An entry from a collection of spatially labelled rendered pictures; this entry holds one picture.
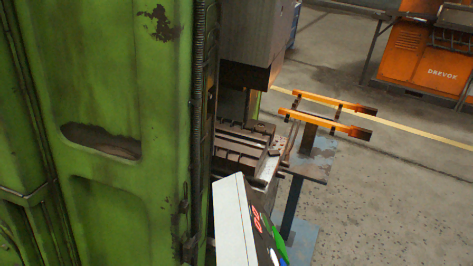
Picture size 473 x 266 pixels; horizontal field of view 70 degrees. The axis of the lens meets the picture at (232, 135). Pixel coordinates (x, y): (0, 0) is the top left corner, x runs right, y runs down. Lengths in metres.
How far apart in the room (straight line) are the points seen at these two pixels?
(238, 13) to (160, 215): 0.61
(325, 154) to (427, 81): 3.00
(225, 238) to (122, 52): 0.50
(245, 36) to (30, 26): 0.53
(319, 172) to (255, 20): 0.97
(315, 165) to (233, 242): 1.11
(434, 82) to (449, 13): 0.81
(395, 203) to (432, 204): 0.30
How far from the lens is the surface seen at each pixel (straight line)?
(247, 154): 1.22
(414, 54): 4.59
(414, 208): 2.89
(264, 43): 0.93
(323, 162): 1.77
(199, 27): 0.77
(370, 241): 2.48
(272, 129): 1.41
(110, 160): 1.00
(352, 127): 1.56
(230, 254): 0.67
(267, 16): 0.91
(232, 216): 0.73
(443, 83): 4.69
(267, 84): 1.02
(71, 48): 0.98
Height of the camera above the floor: 1.72
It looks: 34 degrees down
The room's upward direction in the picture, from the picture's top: 6 degrees clockwise
